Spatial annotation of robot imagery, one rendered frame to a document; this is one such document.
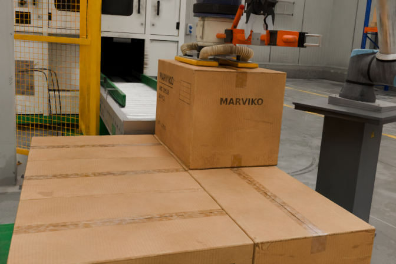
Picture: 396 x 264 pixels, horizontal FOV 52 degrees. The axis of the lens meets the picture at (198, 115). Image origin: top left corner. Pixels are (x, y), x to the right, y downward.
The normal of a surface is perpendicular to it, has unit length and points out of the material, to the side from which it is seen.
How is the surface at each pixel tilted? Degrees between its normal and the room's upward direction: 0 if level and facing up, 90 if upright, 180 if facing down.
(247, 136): 90
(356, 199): 90
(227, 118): 90
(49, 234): 0
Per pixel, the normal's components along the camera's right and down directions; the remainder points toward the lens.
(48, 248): 0.06, -0.98
